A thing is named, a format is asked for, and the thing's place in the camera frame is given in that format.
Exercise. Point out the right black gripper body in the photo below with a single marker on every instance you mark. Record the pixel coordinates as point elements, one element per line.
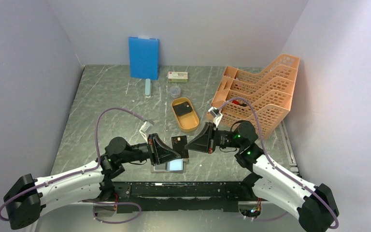
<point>223,138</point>

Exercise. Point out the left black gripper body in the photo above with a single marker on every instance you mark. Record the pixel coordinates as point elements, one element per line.
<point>138,152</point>

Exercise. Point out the beige card holder wallet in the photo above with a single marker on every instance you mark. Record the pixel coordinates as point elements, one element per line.
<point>174,166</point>

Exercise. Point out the yellow oval tray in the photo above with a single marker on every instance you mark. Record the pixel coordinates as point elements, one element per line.
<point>188,122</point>

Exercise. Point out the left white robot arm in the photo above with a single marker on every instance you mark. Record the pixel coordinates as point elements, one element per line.
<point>29,198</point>

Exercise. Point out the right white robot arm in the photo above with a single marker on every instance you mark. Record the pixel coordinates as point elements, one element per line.
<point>313,206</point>

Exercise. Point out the red black item in organizer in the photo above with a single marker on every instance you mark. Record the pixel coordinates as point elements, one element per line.
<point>242,104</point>

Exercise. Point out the orange plastic file organizer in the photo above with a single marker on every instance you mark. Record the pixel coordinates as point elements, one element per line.
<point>268,93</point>

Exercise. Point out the small clear round container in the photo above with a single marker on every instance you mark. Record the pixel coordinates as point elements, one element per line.
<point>175,92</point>

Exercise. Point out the small white red box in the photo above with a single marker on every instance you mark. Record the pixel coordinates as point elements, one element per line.
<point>177,77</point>

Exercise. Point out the light blue eraser bar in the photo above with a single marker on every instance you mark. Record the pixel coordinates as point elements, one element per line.
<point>148,88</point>

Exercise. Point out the blue board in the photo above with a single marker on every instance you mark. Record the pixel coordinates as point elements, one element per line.
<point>143,57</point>

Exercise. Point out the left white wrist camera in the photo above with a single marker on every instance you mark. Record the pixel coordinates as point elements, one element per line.
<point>145,128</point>

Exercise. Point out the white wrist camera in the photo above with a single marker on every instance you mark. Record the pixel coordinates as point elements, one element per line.
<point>216,114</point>
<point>145,128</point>

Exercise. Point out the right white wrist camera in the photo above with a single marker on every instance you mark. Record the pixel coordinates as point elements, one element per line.
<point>216,114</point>

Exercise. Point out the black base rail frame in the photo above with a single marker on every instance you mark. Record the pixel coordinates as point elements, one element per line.
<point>172,196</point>

